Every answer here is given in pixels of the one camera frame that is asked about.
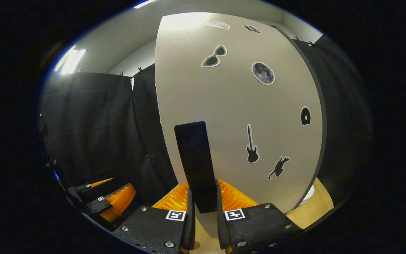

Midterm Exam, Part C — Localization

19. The small ceiling light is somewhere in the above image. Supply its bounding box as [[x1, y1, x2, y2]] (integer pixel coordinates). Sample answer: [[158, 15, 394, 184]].
[[55, 45, 87, 75]]

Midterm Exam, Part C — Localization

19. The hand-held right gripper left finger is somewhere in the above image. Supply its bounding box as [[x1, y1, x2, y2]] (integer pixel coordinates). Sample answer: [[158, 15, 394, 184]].
[[113, 182, 196, 254]]

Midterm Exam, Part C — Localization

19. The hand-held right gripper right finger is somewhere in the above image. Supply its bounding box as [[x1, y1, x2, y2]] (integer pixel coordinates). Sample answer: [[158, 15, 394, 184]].
[[216, 179, 304, 254]]

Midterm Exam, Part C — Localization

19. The black backdrop cloth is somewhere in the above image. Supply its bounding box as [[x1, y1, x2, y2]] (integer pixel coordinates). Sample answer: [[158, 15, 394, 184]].
[[39, 34, 373, 226]]

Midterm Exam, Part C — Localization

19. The black door handle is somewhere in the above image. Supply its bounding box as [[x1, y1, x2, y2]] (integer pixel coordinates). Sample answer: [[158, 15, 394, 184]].
[[174, 121, 218, 214]]

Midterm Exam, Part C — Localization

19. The white cabinet door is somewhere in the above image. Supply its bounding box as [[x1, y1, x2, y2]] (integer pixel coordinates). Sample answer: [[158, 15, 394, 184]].
[[155, 12, 323, 238]]

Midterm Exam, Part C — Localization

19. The large ceiling light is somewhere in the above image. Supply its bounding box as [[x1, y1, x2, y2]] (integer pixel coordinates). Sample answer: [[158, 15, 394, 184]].
[[134, 0, 158, 9]]

